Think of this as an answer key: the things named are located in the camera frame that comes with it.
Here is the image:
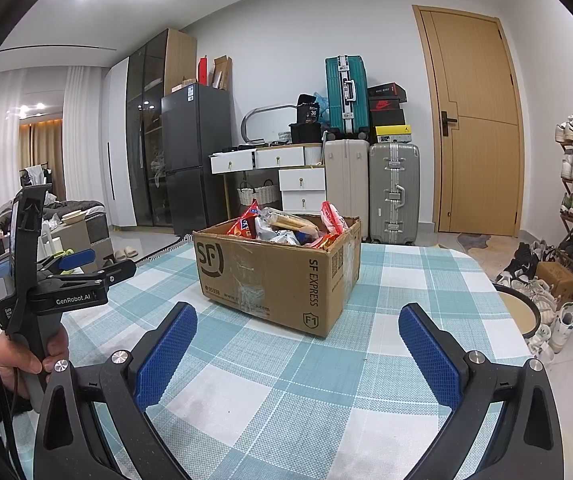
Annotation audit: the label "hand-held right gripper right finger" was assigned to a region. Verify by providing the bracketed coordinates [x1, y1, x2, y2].
[399, 302, 565, 480]

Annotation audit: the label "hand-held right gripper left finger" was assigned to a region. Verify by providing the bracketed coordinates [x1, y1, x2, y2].
[34, 301, 198, 480]

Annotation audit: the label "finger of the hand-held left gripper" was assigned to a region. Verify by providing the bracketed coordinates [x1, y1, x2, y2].
[41, 248, 96, 275]
[46, 259, 137, 293]

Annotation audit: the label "white silver snack packet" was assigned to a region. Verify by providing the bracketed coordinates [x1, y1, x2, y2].
[256, 207, 300, 246]

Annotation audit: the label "person's left hand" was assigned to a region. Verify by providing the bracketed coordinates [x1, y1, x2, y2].
[0, 320, 70, 398]

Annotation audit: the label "grey sofa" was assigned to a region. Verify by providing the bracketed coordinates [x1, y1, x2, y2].
[0, 200, 114, 311]

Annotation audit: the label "black white striped rug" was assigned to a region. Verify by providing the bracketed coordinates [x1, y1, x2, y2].
[139, 234, 192, 263]

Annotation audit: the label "clothes rack with clothes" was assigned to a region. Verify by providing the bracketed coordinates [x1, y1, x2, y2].
[20, 165, 54, 196]

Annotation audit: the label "round black stool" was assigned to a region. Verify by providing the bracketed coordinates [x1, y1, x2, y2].
[491, 282, 540, 336]

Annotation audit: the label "white curtain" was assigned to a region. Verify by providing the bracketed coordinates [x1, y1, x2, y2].
[61, 66, 112, 211]

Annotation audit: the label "brown curtain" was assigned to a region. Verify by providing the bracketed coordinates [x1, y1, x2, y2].
[19, 120, 64, 201]

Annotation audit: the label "irregular hide rug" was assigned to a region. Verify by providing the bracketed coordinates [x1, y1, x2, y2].
[457, 232, 492, 251]

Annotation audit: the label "pile of sneakers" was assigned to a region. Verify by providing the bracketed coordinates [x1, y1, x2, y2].
[497, 242, 573, 356]

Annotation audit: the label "black refrigerator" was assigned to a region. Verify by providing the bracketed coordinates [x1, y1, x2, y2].
[160, 84, 233, 236]

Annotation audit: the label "glass door cabinet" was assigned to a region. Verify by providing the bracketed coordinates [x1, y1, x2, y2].
[126, 29, 197, 228]

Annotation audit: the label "small brown cardboard box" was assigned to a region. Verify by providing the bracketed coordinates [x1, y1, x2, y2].
[535, 261, 573, 306]

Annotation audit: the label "woven laundry basket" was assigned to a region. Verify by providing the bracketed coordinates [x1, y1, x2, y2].
[237, 180, 282, 208]

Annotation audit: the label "silver suitcase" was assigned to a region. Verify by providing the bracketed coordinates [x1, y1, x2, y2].
[369, 142, 421, 247]

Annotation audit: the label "beige suitcase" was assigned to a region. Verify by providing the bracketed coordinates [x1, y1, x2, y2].
[323, 139, 371, 241]

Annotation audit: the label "white dresser with drawers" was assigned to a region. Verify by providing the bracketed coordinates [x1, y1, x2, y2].
[210, 142, 327, 213]

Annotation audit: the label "oval silver mirror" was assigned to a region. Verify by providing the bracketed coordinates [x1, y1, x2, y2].
[240, 105, 297, 146]

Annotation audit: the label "folded cardboard pieces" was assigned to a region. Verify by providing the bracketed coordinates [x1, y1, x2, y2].
[211, 55, 233, 90]

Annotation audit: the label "yellow black shoe box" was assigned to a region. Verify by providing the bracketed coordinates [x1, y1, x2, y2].
[374, 125, 412, 144]

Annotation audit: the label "wooden door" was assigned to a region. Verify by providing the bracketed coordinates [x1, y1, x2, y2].
[413, 5, 525, 238]

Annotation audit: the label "black storage box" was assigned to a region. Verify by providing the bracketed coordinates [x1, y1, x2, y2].
[289, 122, 325, 144]

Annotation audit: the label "plain black shoe box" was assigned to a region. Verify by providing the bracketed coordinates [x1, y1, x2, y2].
[371, 110, 407, 128]

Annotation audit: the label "black printed box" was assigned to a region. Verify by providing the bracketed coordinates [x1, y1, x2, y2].
[297, 93, 323, 126]

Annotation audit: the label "teal suitcase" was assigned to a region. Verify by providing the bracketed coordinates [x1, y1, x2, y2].
[325, 55, 371, 136]

